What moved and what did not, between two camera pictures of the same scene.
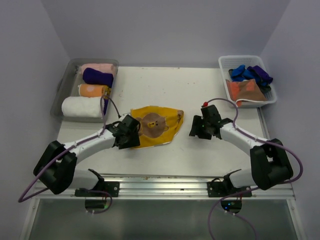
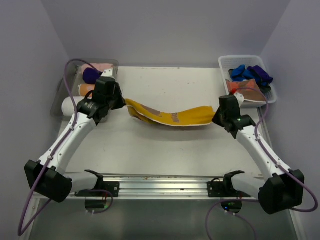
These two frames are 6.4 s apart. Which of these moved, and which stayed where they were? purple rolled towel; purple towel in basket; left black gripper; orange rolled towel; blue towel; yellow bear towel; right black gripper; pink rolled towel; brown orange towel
Moved: right black gripper; left black gripper; yellow bear towel
Stayed: orange rolled towel; blue towel; brown orange towel; purple towel in basket; purple rolled towel; pink rolled towel
